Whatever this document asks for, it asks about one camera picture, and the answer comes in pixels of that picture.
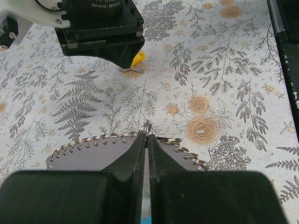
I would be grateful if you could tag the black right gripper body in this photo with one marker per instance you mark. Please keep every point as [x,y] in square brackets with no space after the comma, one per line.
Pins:
[101,27]

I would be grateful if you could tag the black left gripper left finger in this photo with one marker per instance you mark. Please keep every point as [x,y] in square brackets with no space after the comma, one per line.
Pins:
[110,196]

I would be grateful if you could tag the yellow key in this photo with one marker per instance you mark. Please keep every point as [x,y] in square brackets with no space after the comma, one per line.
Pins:
[137,59]

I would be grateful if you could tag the floral table mat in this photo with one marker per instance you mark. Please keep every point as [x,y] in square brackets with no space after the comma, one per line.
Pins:
[212,77]

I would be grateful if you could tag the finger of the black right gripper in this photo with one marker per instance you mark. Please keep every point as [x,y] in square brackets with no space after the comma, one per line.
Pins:
[121,58]

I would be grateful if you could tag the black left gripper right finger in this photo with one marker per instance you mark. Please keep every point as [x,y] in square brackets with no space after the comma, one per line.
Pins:
[180,196]

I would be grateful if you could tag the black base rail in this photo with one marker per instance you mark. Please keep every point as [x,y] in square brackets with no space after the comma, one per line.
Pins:
[285,21]

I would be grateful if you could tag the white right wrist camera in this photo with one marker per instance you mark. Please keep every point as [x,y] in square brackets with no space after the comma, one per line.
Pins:
[17,17]

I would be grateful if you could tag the blue key tag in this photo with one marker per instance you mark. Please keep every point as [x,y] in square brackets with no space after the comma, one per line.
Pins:
[147,221]

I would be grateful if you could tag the grey crescent keyring holder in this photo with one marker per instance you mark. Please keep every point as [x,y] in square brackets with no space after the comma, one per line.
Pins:
[97,152]

